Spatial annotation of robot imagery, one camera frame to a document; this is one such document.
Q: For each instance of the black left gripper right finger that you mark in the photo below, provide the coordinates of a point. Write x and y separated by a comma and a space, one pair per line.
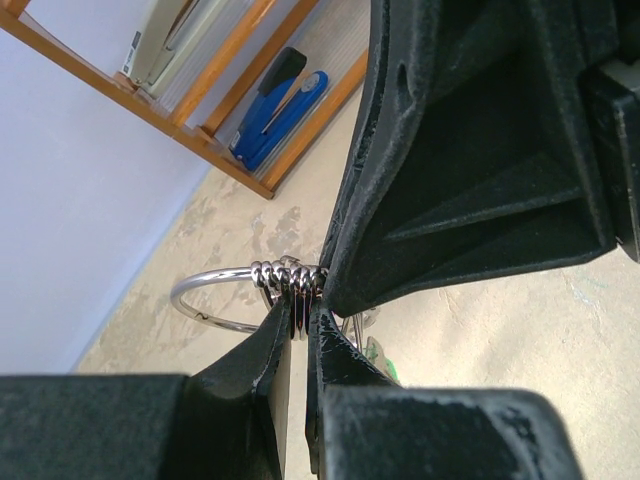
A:
362, 425

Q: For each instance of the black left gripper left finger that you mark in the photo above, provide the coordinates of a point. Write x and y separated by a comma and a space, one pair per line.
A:
227, 421

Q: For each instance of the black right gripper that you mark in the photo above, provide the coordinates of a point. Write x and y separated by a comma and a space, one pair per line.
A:
493, 138

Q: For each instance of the silver keyring with clips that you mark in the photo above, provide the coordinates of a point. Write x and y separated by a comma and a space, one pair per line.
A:
286, 278

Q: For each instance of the blue stapler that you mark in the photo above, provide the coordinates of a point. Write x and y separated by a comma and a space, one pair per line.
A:
283, 97

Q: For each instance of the wooden shelf rack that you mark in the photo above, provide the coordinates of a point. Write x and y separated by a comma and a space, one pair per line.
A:
205, 104

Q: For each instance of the grey stapler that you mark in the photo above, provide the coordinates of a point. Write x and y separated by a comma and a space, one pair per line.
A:
169, 34

